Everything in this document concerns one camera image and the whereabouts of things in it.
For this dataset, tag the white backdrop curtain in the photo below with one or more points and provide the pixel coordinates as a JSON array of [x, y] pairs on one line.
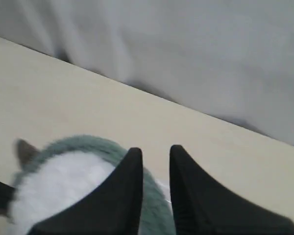
[[231, 59]]

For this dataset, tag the white plush snowman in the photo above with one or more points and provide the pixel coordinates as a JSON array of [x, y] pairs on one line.
[[67, 170]]

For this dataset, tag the white rectangular tray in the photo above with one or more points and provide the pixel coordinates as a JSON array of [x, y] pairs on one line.
[[165, 188]]

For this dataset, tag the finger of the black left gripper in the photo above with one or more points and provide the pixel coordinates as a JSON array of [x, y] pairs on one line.
[[6, 196]]

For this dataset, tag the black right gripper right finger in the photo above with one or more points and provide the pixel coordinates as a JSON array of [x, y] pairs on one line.
[[203, 206]]

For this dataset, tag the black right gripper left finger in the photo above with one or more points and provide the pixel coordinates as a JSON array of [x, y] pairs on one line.
[[113, 208]]

